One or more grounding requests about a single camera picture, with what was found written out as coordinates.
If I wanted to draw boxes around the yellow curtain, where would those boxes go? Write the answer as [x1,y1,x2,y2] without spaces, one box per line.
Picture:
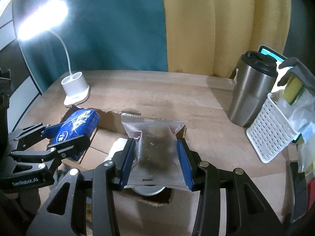
[163,0,292,78]

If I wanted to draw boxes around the black flat device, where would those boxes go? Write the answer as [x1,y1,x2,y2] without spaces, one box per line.
[287,161,308,224]

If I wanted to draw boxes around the blue tissue pack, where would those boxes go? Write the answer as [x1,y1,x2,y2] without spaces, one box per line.
[51,108,101,162]

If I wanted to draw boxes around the clear plastic bags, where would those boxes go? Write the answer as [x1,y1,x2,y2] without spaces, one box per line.
[277,89,314,173]

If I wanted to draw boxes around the clear snack bag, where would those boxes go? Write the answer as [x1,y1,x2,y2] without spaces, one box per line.
[121,113,188,191]

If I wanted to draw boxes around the red box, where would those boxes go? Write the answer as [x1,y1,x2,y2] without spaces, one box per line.
[306,170,314,206]

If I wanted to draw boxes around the white perforated basket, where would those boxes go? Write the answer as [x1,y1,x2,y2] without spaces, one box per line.
[246,93,299,164]

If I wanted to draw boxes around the white desk lamp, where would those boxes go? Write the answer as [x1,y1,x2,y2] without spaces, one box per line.
[17,0,90,107]

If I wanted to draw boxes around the brown cardboard box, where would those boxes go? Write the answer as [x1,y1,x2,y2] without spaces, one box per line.
[61,104,187,207]

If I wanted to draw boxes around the dark grey cloth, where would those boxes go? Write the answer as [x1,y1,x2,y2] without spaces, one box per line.
[277,57,315,94]

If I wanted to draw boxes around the cartoon tissue pack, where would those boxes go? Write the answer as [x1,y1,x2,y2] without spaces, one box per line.
[105,138,127,161]

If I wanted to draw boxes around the yellow green sponge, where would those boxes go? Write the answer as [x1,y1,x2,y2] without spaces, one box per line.
[283,75,303,105]

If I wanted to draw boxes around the teal curtain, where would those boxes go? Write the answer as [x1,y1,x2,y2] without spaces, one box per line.
[12,0,168,92]

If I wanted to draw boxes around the teal framed tablet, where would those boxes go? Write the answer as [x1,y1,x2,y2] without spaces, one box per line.
[257,45,302,145]

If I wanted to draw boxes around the grey plush toy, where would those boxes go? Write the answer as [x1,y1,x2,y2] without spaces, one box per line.
[49,163,81,191]

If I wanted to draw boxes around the stainless steel tumbler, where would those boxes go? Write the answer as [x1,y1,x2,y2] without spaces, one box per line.
[228,51,278,127]

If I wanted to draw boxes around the silver tin can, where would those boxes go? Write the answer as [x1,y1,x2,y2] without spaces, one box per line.
[132,185,165,197]

